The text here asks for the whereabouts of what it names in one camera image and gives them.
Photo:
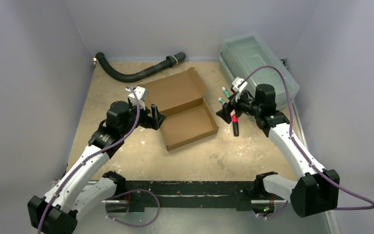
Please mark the black red marker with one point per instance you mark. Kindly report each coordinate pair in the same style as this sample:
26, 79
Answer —
235, 124

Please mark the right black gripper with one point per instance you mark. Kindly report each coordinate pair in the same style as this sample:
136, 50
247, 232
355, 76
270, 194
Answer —
233, 107

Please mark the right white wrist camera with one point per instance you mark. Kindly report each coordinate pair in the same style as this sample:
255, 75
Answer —
238, 87

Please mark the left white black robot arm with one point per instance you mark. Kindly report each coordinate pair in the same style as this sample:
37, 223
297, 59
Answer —
59, 210

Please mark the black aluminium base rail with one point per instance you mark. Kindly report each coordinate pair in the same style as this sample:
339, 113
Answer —
195, 194

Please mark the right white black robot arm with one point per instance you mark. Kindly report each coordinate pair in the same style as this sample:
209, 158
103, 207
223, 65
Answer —
315, 190

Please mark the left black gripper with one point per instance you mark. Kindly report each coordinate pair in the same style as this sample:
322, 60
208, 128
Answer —
151, 122

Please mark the green white tube lower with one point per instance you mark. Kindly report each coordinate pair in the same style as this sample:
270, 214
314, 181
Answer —
221, 100

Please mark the brown cardboard box sheet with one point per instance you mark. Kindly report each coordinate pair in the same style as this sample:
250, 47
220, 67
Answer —
181, 98

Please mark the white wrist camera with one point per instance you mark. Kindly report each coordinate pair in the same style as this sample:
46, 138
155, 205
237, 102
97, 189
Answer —
238, 87
139, 94

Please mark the green white tube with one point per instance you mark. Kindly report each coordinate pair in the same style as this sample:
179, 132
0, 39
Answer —
221, 100
226, 92

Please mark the clear plastic storage bin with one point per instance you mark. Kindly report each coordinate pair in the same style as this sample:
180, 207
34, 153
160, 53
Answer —
241, 55

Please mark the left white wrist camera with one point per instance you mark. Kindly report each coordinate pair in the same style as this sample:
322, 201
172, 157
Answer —
139, 94

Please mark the green white tube upper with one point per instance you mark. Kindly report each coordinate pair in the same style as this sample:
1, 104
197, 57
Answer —
226, 92

